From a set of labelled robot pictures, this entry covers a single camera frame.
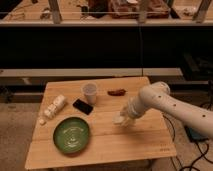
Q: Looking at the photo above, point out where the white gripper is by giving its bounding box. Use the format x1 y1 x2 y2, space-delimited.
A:
120 98 142 126

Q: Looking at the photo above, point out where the white sponge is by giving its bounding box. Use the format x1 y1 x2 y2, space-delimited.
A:
113 114 124 125

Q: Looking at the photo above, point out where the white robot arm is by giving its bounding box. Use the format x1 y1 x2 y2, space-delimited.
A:
120 82 213 139

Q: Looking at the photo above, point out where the white ceramic cup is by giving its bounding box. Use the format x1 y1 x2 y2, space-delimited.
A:
81 82 97 105

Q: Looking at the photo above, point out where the wooden table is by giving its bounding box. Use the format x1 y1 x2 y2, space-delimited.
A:
25 77 176 170

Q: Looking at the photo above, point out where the black smartphone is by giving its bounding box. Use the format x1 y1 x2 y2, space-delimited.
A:
73 99 93 115

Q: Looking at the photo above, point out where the green plate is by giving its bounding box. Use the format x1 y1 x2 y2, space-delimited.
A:
53 117 90 154

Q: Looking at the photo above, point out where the brown tray on bench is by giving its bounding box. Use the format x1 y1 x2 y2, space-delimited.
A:
108 0 170 19

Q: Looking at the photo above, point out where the black floor cable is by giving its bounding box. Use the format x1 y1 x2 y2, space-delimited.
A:
162 113 213 171

